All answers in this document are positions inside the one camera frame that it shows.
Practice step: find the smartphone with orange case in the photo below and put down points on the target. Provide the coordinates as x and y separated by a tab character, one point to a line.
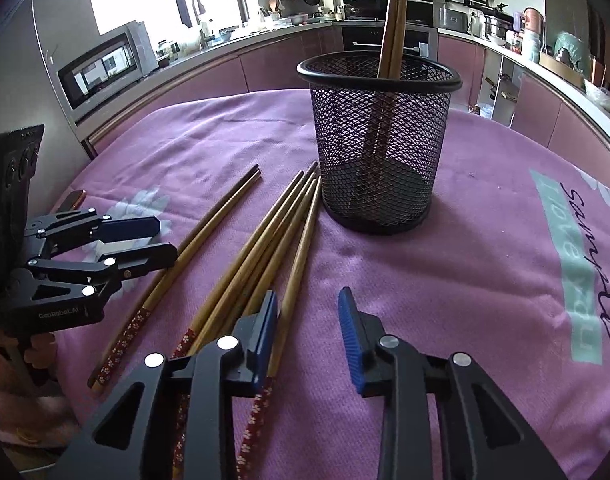
72	201

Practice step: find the grey refrigerator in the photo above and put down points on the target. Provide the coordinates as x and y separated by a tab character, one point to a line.
60	20

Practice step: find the pink printed tablecloth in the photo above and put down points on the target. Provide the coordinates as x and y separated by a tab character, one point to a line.
485	260

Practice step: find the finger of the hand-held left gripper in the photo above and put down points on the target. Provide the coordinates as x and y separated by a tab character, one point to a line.
150	257
135	227

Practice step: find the wooden chopsticks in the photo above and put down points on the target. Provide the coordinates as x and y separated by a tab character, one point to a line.
268	240

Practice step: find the gas stove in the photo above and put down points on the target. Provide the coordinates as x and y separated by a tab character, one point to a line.
360	12

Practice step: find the tan cardboard container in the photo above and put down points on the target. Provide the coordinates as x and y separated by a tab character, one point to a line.
560	69

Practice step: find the green plastic covered item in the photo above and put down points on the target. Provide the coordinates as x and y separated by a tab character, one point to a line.
572	50

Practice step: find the silver microwave oven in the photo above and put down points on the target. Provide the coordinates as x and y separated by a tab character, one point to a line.
105	67

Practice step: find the white plastic bag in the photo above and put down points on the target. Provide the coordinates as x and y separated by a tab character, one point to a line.
604	96

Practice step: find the pink thermos jug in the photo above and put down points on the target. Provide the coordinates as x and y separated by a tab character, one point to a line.
533	20

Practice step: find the black mesh utensil holder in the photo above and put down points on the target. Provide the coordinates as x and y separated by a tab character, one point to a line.
410	150

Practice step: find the stainless steel pot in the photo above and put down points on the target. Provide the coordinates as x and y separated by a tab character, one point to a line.
497	26

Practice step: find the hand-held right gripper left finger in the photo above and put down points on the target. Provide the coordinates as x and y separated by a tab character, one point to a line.
271	320

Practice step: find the person's left hand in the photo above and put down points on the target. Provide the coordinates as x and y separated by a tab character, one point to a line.
41	350

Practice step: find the built-in black oven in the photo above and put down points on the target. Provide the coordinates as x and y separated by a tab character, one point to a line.
360	40

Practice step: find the white plastic container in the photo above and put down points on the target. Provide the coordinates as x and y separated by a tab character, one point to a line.
531	46

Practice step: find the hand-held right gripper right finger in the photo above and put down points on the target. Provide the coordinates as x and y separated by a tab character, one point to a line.
350	325

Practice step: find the pink kitchen base cabinets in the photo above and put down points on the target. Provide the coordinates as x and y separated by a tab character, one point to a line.
535	105
210	80

